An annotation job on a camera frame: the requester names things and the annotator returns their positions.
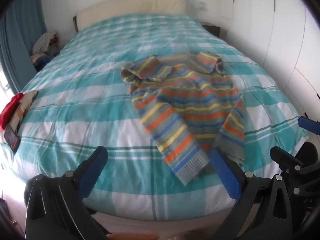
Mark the pile of clothes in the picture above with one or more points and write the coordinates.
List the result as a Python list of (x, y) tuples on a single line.
[(43, 42)]

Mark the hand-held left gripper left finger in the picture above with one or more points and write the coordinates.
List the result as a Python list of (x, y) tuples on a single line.
[(93, 172)]

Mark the white wardrobe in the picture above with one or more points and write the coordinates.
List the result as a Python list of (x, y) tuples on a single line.
[(275, 30)]

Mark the multicolour striped knit sweater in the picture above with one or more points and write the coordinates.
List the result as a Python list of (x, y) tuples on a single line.
[(190, 100)]

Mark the blue curtain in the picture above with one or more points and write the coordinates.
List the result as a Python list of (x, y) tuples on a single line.
[(20, 35)]

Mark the cream padded headboard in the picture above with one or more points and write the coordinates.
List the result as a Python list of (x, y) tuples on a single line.
[(130, 7)]

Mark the white mattress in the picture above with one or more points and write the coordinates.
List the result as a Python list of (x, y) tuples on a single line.
[(150, 227)]

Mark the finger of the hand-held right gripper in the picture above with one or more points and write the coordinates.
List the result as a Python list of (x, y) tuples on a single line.
[(308, 124), (287, 160)]

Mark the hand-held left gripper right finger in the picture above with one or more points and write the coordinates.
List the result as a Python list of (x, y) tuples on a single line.
[(225, 173)]

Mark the patterned folded cloth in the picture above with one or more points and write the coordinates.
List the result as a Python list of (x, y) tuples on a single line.
[(25, 105)]

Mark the teal plaid blanket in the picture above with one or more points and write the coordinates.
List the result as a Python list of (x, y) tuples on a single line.
[(87, 105)]

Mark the white wall socket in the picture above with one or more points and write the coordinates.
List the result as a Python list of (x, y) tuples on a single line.
[(201, 6)]

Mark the red cloth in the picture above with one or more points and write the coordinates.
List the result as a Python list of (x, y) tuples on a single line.
[(10, 110)]

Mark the dark nightstand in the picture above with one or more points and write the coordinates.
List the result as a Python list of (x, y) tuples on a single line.
[(215, 28)]

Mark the dark phone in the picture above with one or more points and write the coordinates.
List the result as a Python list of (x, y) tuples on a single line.
[(12, 138)]

